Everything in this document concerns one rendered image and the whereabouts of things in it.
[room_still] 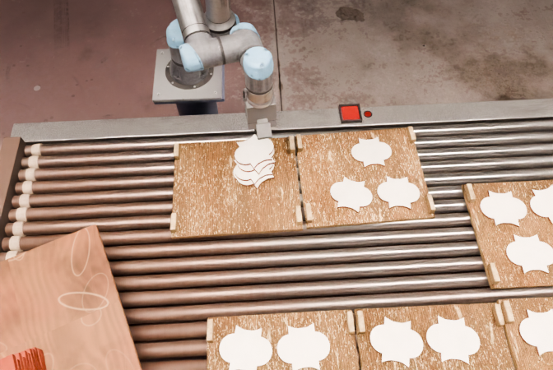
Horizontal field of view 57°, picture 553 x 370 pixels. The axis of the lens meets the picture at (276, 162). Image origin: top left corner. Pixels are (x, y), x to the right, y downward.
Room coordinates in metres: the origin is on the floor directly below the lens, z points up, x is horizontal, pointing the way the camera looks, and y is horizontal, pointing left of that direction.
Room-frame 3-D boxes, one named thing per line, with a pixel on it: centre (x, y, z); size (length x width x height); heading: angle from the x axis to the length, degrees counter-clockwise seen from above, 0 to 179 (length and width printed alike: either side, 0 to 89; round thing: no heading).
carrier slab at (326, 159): (0.85, -0.28, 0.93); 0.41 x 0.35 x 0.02; 95
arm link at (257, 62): (0.91, 0.05, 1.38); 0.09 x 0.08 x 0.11; 18
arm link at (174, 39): (1.35, 0.33, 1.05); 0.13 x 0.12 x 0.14; 108
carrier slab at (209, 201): (0.81, 0.13, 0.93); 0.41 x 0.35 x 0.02; 94
